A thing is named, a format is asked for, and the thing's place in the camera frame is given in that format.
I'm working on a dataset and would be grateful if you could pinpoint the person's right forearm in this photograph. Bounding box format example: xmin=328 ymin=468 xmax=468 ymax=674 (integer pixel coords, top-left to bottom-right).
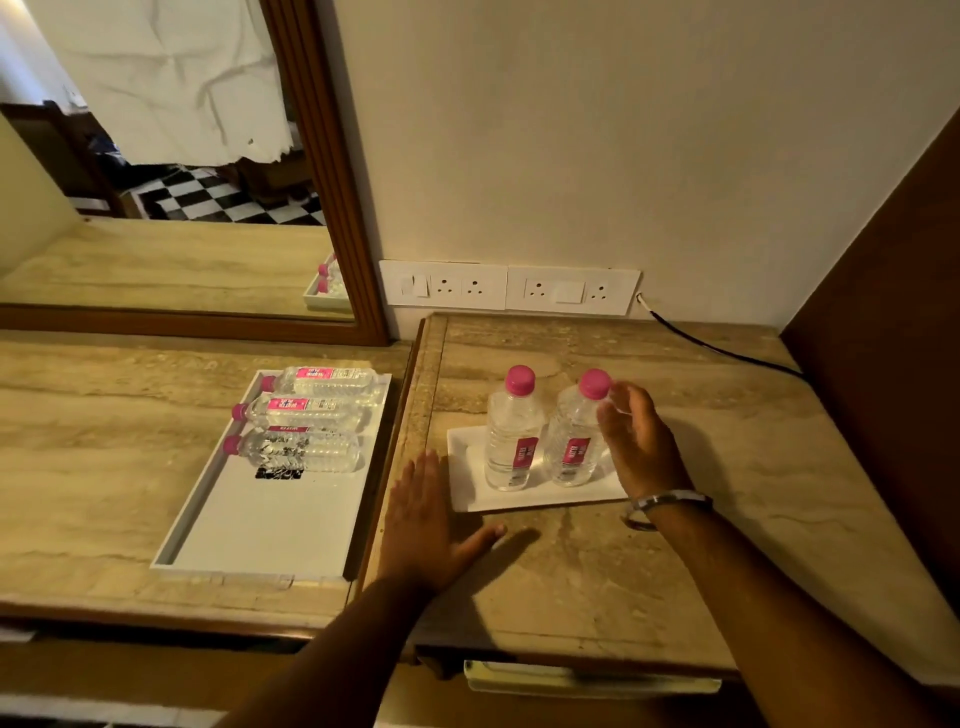
xmin=628 ymin=496 xmax=955 ymax=728

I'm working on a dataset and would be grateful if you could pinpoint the large white rimmed tray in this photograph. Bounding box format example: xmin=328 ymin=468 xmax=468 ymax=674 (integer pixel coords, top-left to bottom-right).
xmin=150 ymin=368 xmax=393 ymax=587

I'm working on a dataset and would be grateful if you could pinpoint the pink-capped clear water bottle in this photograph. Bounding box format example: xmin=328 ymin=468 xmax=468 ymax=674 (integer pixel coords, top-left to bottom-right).
xmin=483 ymin=365 xmax=546 ymax=493
xmin=231 ymin=394 xmax=369 ymax=433
xmin=259 ymin=365 xmax=381 ymax=398
xmin=222 ymin=428 xmax=363 ymax=474
xmin=541 ymin=368 xmax=615 ymax=489

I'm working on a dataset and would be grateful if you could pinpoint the wooden framed wall mirror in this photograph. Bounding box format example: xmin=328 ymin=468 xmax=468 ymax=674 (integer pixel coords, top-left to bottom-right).
xmin=0 ymin=0 xmax=390 ymax=348

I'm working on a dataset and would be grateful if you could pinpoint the small flat white tray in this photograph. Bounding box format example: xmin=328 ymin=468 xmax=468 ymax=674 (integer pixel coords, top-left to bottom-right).
xmin=447 ymin=424 xmax=630 ymax=515

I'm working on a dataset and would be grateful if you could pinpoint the person's left forearm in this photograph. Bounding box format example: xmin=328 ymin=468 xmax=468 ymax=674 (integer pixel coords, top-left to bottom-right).
xmin=216 ymin=576 xmax=441 ymax=728

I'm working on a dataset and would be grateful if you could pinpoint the silver wrist bracelet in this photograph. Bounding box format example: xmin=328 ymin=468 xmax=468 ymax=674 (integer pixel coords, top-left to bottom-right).
xmin=621 ymin=489 xmax=715 ymax=533

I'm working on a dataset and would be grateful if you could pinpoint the white switch socket panel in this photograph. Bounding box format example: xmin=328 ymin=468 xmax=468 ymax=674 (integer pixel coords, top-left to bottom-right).
xmin=505 ymin=264 xmax=643 ymax=318
xmin=378 ymin=258 xmax=510 ymax=312

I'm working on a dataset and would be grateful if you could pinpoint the black power cable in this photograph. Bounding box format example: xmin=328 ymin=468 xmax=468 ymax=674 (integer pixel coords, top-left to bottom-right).
xmin=635 ymin=291 xmax=809 ymax=381

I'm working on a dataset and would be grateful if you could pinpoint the dark brown wooden panel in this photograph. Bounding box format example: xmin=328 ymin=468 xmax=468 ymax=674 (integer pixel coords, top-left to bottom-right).
xmin=779 ymin=107 xmax=960 ymax=605

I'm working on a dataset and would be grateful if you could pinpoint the person's right hand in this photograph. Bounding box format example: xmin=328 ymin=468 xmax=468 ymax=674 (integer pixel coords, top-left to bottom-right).
xmin=597 ymin=381 xmax=693 ymax=503

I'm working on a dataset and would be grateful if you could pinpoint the person's left hand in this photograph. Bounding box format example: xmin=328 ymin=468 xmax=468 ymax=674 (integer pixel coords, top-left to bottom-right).
xmin=377 ymin=449 xmax=508 ymax=595

